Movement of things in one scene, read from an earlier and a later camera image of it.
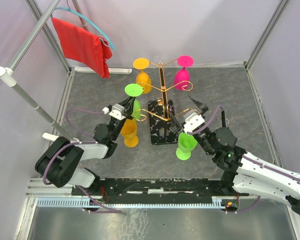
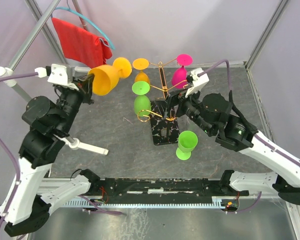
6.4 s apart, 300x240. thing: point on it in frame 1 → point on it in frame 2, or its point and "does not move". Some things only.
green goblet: x=134 y=90 → x=141 y=102
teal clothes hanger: x=85 y=17 does not move
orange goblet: x=129 y=132 → x=106 y=77
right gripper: x=175 y=126 → x=180 y=92
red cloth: x=80 y=44 does not move
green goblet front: x=186 y=143 does not move
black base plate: x=155 y=190 does not move
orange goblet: x=142 y=78 does not move
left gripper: x=128 y=104 → x=88 y=87
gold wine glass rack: x=163 y=130 does not move
